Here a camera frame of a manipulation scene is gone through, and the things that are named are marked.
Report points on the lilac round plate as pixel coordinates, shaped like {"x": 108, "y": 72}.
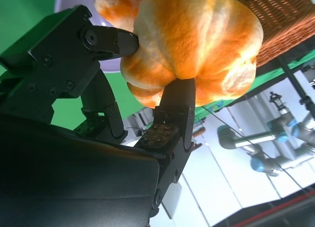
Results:
{"x": 110, "y": 65}

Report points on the small orange striped bread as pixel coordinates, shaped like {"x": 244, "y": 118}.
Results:
{"x": 113, "y": 8}

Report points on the white partition wall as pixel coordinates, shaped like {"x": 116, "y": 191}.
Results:
{"x": 221, "y": 175}

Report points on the orange wicker basket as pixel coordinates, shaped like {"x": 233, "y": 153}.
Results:
{"x": 283, "y": 20}

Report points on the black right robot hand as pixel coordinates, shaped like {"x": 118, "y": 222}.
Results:
{"x": 73, "y": 175}

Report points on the green tablecloth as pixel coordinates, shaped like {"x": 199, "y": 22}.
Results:
{"x": 24, "y": 15}

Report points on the black metal rod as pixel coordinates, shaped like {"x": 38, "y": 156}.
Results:
{"x": 292, "y": 76}

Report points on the large round twisted bread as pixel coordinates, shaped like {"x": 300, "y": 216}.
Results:
{"x": 197, "y": 35}

